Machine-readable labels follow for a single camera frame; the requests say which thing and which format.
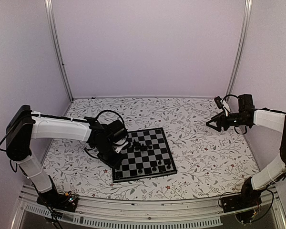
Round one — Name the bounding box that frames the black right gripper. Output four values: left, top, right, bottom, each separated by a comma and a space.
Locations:
206, 111, 248, 132

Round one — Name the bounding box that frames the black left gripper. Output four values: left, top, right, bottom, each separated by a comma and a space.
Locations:
95, 142, 125, 170

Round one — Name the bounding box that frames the black chess piece cluster piece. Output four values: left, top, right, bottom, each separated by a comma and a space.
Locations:
132, 141, 153, 152

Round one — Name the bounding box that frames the black and grey chessboard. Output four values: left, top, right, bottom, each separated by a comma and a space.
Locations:
112, 127, 177, 183

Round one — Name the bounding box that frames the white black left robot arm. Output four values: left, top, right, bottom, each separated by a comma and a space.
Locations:
0, 105, 130, 207

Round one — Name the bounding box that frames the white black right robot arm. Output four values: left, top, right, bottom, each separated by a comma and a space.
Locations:
206, 94, 286, 208

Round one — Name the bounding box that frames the floral patterned table mat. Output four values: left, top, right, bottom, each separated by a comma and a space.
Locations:
34, 96, 262, 201

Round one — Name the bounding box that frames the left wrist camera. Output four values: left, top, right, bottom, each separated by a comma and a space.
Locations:
114, 141, 129, 153

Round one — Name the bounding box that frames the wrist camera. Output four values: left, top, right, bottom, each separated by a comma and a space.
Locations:
214, 96, 231, 116
114, 141, 129, 153

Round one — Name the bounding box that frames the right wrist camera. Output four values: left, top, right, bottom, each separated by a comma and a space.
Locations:
214, 96, 231, 116

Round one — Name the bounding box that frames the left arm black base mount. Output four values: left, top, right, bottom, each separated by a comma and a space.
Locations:
34, 187, 78, 213

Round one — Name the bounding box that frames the front aluminium frame rail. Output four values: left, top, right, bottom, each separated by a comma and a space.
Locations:
11, 185, 286, 229

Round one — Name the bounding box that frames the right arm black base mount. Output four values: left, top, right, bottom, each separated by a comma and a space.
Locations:
218, 178, 262, 224

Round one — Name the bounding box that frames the right rear aluminium frame post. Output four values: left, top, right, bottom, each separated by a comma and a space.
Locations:
225, 0, 253, 94

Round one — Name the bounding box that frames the aluminium frame post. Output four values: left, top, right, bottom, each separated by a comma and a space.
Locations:
225, 0, 253, 94
44, 0, 74, 102

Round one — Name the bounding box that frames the left rear aluminium frame post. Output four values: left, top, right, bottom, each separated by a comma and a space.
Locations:
44, 0, 74, 102

